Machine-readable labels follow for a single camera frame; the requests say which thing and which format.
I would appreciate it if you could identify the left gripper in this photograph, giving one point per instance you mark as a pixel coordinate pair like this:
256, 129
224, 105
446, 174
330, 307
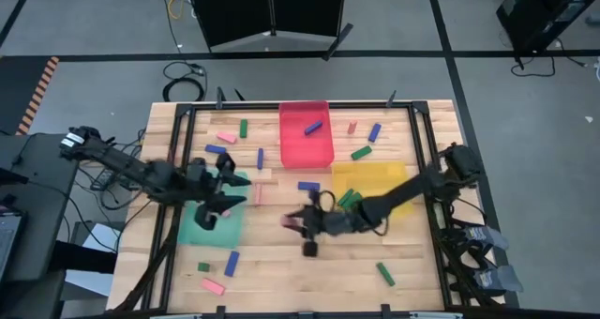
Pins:
202, 184

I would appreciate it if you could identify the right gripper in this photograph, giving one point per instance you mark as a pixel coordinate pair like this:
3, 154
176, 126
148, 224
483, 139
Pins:
335, 223

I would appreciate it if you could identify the pink rectangular block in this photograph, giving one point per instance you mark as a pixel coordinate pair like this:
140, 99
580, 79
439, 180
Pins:
226, 137
352, 127
213, 286
226, 213
258, 193
289, 222

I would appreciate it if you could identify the green rectangular block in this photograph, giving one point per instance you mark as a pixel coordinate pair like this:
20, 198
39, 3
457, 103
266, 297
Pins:
355, 202
344, 198
361, 152
385, 274
243, 128
203, 266

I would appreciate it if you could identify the red translucent plastic bin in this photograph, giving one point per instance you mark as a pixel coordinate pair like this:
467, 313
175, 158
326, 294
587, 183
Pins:
300, 155

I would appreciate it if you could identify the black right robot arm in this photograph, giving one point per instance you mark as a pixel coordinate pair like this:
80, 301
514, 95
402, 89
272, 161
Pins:
408, 190

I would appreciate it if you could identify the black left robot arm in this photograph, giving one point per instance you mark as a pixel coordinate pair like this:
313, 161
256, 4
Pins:
140, 169

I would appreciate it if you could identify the teal translucent plastic bin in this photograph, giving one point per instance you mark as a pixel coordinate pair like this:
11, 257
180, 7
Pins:
220, 237

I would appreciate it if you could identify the yellow translucent plastic bin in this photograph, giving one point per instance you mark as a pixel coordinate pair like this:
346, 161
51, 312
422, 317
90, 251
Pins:
375, 178

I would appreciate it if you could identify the black power adapter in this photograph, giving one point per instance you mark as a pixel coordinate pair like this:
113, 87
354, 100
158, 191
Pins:
105, 179

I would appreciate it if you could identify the white floor box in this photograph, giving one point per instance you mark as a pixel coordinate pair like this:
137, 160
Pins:
100, 237

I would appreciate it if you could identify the black folding screen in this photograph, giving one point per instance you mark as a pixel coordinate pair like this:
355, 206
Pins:
234, 9

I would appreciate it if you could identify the black desk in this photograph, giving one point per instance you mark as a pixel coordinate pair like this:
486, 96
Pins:
37, 216

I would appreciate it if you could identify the dark laptop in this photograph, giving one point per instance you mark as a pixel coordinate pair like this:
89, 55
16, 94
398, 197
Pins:
7, 244

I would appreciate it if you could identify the black hazard-striped floor mat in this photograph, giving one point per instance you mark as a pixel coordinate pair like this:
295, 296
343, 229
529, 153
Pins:
19, 94

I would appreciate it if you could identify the black equipment rack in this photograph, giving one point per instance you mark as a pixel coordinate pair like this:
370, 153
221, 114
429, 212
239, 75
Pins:
539, 14

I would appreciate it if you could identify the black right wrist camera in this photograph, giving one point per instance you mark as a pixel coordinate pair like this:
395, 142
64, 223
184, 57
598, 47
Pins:
310, 249

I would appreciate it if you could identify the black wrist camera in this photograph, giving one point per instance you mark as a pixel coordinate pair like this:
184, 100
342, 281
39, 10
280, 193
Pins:
206, 219
310, 249

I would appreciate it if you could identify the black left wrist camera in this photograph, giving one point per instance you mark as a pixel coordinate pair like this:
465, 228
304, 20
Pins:
206, 219

